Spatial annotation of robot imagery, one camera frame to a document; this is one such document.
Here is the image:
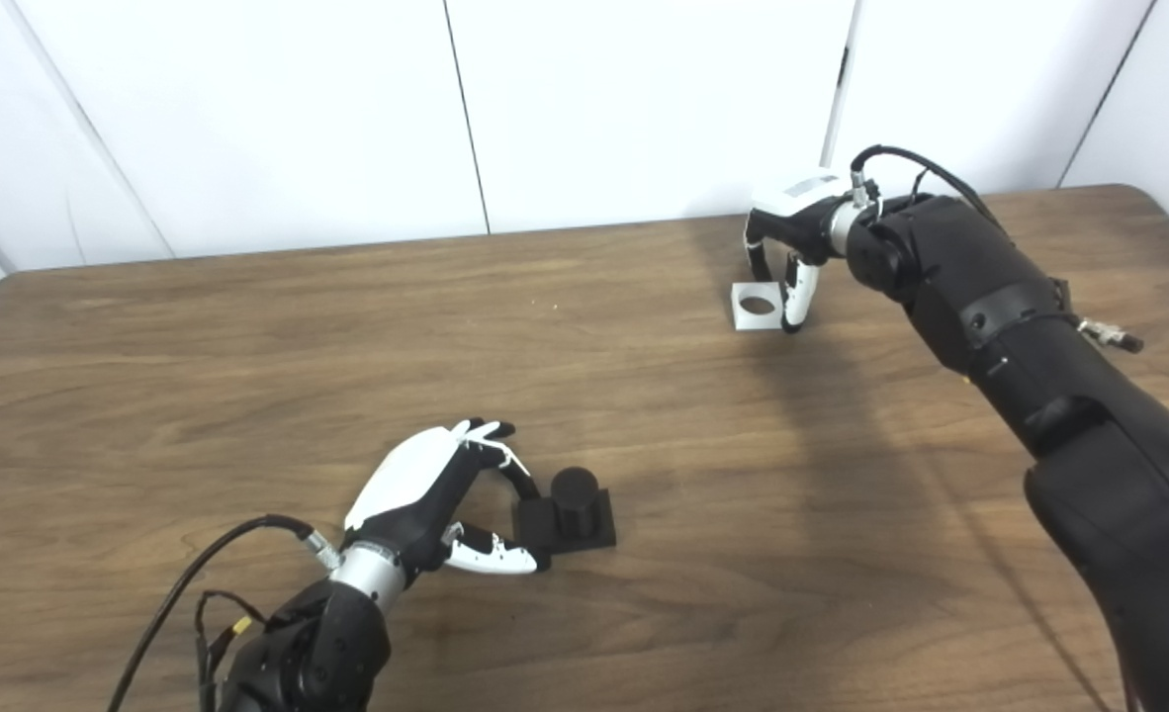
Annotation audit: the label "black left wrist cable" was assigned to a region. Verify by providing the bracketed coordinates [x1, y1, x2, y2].
[105, 513, 344, 712]

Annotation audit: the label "white square piece with hole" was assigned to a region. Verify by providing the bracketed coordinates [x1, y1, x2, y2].
[731, 282, 786, 332]

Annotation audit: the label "black peg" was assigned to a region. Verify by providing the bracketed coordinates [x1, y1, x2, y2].
[512, 467, 617, 556]

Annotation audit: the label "white and black left hand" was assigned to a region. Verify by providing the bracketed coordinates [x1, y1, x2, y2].
[344, 418, 552, 577]

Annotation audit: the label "white and black right hand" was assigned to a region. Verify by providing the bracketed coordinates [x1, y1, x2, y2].
[743, 168, 857, 335]

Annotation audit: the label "thin left arm wires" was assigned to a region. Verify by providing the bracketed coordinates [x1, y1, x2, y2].
[194, 589, 270, 712]

